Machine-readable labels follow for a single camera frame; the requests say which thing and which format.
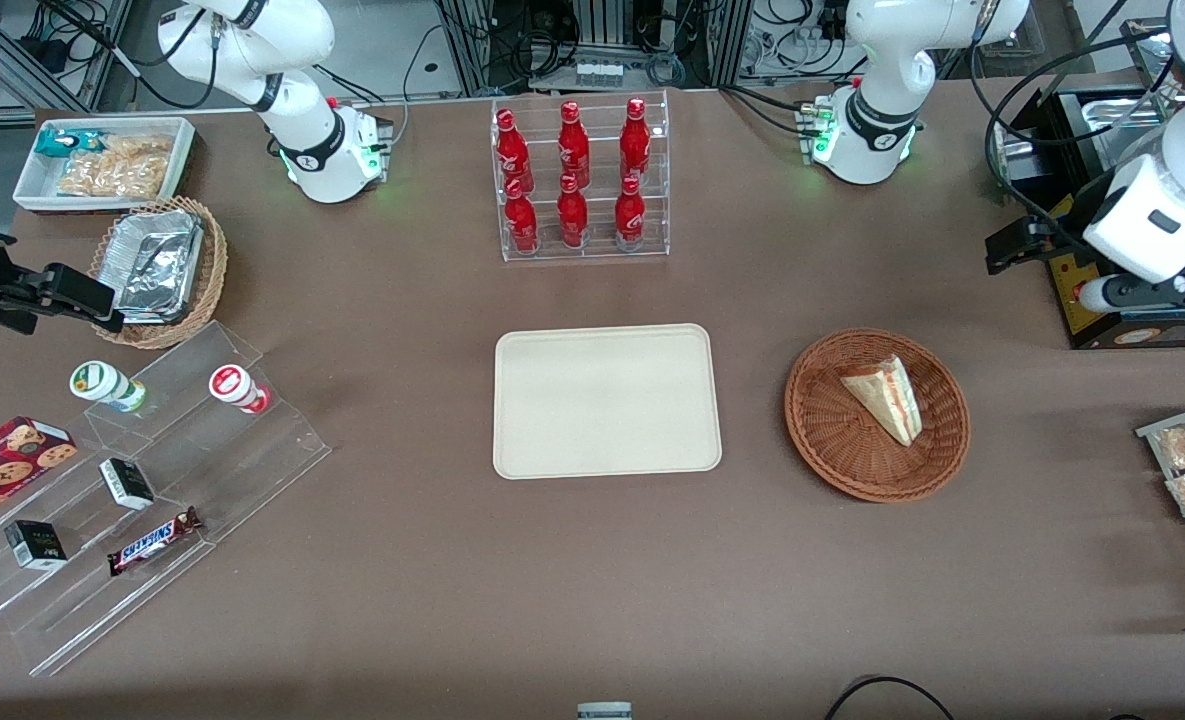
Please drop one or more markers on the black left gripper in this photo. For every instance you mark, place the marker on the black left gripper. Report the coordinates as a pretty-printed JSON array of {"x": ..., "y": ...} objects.
[{"x": 1045, "y": 236}]

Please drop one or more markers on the triangular sandwich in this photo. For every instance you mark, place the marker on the triangular sandwich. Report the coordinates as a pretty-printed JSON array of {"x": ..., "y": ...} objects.
[{"x": 887, "y": 395}]

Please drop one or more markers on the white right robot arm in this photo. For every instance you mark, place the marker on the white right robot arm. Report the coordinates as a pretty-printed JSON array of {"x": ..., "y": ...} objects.
[{"x": 322, "y": 150}]

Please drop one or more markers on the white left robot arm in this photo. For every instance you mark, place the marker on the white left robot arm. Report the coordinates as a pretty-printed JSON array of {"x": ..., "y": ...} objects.
[{"x": 872, "y": 130}]

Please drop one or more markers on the aluminium foil tray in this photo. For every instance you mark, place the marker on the aluminium foil tray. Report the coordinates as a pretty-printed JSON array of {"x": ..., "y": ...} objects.
[{"x": 157, "y": 265}]

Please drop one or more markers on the light wicker basket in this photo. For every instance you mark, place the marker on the light wicker basket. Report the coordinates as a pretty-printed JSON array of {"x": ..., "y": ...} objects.
[{"x": 214, "y": 260}]

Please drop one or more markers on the round brown wicker basket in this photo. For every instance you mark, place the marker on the round brown wicker basket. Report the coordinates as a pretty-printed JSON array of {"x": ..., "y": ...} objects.
[{"x": 832, "y": 430}]

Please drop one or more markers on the beige rectangular tray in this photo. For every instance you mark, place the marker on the beige rectangular tray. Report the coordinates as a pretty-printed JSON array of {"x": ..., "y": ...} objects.
[{"x": 607, "y": 400}]

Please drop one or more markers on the green lid yogurt cup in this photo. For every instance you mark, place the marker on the green lid yogurt cup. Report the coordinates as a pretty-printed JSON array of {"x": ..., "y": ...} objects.
[{"x": 100, "y": 381}]

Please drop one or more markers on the white rectangular snack bin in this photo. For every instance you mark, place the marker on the white rectangular snack bin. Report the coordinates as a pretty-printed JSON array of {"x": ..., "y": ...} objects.
[{"x": 32, "y": 185}]

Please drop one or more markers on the black food warmer appliance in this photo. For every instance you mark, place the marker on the black food warmer appliance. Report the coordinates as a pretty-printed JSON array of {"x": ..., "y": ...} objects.
[{"x": 1072, "y": 120}]

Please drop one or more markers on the clear bag of crackers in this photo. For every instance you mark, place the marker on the clear bag of crackers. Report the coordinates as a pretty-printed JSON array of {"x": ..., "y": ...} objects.
[{"x": 117, "y": 168}]

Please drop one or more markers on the red lid yogurt cup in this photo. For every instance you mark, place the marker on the red lid yogurt cup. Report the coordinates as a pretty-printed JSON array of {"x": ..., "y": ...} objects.
[{"x": 232, "y": 385}]

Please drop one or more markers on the steel food pan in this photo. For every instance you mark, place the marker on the steel food pan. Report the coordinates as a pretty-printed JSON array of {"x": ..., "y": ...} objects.
[{"x": 1127, "y": 125}]

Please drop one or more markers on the teal snack packet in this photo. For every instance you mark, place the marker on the teal snack packet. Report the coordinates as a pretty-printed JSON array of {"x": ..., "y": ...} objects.
[{"x": 57, "y": 142}]

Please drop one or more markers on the small black box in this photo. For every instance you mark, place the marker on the small black box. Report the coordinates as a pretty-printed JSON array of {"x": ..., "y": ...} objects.
[
  {"x": 35, "y": 545},
  {"x": 127, "y": 483}
]

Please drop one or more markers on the red cookie box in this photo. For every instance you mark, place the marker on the red cookie box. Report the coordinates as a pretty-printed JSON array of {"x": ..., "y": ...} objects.
[{"x": 7, "y": 465}]

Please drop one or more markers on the clear acrylic stepped stand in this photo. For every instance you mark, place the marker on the clear acrylic stepped stand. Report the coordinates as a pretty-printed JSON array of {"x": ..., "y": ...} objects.
[{"x": 252, "y": 470}]

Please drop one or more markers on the Snickers chocolate bar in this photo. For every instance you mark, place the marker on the Snickers chocolate bar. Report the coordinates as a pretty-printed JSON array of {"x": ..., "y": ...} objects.
[{"x": 152, "y": 541}]

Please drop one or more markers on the red cola bottle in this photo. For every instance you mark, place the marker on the red cola bottle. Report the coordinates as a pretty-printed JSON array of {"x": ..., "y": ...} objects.
[
  {"x": 635, "y": 140},
  {"x": 572, "y": 215},
  {"x": 522, "y": 220},
  {"x": 573, "y": 145},
  {"x": 512, "y": 150},
  {"x": 630, "y": 215}
]

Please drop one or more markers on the clear acrylic bottle rack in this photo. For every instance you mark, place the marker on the clear acrylic bottle rack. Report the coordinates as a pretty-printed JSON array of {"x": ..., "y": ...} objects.
[{"x": 597, "y": 255}]

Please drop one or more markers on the white power strip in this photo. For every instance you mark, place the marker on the white power strip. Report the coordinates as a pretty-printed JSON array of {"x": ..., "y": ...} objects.
[{"x": 599, "y": 73}]

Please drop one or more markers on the small white label object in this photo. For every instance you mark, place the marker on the small white label object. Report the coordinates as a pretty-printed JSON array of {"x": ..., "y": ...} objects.
[{"x": 604, "y": 711}]

